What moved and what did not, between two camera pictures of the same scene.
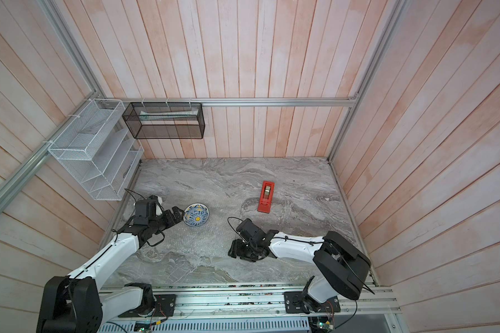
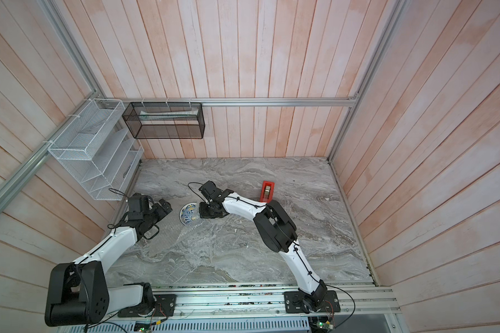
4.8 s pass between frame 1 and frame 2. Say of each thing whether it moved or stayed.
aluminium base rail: stayed
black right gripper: moved
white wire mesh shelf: stayed
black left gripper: moved
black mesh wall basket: stayed
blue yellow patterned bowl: moved
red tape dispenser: stayed
